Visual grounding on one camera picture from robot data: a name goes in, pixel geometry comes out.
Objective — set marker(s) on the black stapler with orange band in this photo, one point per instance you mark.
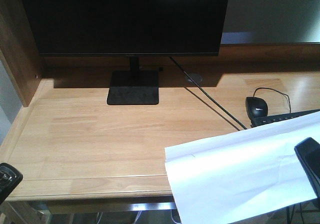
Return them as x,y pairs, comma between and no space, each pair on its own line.
10,177

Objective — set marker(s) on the black keyboard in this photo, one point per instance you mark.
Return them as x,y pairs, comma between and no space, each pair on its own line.
260,121

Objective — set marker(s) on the white paper sheet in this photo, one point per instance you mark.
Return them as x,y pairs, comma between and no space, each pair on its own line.
232,177

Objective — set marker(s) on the grey desk cable grommet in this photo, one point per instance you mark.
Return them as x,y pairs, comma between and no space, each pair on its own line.
194,77

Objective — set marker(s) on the black computer mouse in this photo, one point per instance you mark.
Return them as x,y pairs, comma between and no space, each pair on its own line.
256,107

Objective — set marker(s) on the black computer monitor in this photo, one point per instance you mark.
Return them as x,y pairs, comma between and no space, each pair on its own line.
128,28

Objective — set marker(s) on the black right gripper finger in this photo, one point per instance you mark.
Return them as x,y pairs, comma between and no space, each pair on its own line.
308,154

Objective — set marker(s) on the wooden desk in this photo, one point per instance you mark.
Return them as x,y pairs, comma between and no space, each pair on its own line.
73,149

